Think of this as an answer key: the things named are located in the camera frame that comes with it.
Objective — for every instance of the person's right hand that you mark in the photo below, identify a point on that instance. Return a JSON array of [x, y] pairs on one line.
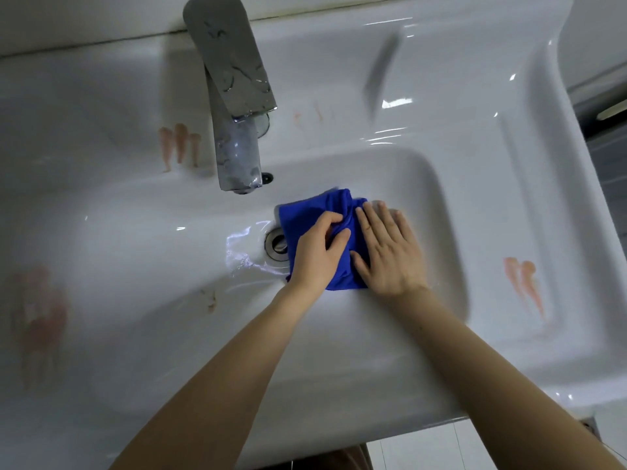
[[392, 261]]

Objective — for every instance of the metal sink drain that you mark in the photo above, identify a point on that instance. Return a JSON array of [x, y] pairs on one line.
[[274, 244]]

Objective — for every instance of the person's right middle finger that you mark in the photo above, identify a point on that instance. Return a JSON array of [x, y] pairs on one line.
[[383, 219]]

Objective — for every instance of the white ceramic sink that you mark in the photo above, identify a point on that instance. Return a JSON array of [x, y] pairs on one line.
[[441, 117]]

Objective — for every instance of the person's right little finger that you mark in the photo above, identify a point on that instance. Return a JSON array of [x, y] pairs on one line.
[[412, 239]]

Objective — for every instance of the person's left hand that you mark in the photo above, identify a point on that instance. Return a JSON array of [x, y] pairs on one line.
[[313, 256]]

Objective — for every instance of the person's right forearm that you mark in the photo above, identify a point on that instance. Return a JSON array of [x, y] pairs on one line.
[[494, 386]]

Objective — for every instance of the person's left forearm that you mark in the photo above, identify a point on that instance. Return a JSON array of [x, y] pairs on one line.
[[220, 386]]

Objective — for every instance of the person's left thumb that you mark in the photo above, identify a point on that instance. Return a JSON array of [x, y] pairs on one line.
[[339, 242]]

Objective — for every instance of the chrome faucet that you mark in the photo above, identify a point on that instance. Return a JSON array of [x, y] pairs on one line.
[[230, 78]]

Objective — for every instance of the person's right thumb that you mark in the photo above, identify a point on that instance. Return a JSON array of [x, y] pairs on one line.
[[361, 268]]

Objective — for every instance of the blue microfiber cloth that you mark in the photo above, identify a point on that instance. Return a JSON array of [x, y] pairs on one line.
[[306, 212]]

